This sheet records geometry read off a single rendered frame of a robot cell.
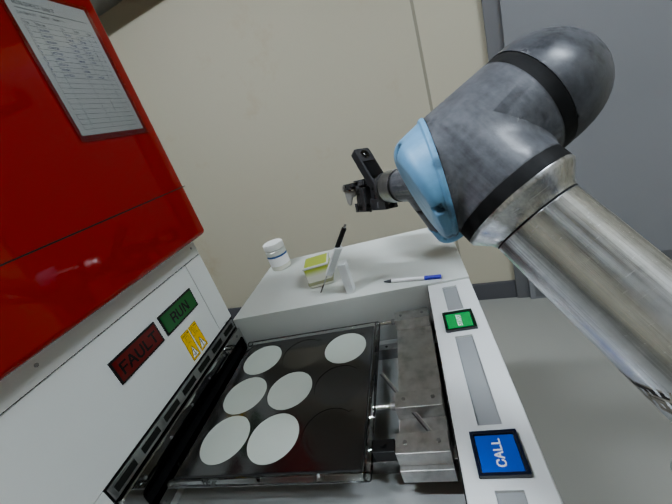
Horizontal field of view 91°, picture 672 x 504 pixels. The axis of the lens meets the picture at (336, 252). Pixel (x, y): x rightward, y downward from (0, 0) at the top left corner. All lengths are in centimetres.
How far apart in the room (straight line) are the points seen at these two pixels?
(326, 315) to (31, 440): 57
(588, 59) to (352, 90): 176
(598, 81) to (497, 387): 39
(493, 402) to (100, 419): 60
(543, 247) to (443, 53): 174
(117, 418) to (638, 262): 72
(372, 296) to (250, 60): 180
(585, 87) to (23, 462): 76
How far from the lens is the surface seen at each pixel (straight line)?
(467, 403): 55
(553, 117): 36
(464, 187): 32
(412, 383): 69
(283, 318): 91
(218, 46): 243
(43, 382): 65
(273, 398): 76
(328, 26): 213
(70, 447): 68
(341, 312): 86
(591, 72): 39
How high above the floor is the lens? 138
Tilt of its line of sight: 21 degrees down
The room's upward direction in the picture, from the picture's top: 19 degrees counter-clockwise
